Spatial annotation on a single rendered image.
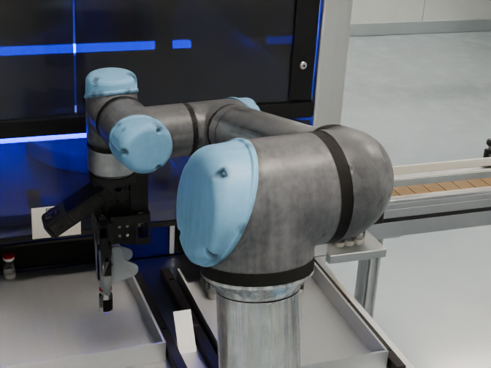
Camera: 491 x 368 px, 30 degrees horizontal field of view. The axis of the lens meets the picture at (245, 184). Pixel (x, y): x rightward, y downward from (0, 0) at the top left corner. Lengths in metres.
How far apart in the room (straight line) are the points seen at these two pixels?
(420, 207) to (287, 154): 1.18
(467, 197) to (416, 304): 1.42
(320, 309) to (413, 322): 1.71
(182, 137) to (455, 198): 0.96
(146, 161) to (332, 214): 0.40
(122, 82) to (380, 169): 0.50
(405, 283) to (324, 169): 2.73
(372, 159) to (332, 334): 0.72
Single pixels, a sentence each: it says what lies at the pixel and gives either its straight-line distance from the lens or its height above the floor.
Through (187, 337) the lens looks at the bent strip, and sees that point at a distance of 1.53.
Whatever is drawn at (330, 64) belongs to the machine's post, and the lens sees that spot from 1.68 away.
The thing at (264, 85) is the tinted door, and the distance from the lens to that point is 1.65.
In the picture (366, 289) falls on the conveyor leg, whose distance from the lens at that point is 2.13.
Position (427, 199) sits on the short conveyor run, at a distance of 2.04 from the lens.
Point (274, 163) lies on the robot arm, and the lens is 0.87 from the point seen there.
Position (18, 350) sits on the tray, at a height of 0.88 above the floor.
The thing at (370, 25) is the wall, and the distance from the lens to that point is 7.05.
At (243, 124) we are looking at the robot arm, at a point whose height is 1.35.
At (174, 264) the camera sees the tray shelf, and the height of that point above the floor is 0.88.
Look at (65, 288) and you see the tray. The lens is 1.71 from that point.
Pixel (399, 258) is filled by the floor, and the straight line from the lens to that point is 3.77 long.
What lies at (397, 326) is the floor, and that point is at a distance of 3.32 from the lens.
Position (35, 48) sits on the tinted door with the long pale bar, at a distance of 1.53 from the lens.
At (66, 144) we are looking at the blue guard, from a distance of 1.58.
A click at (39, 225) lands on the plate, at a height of 1.01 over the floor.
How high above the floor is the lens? 1.75
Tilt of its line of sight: 24 degrees down
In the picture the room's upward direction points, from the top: 4 degrees clockwise
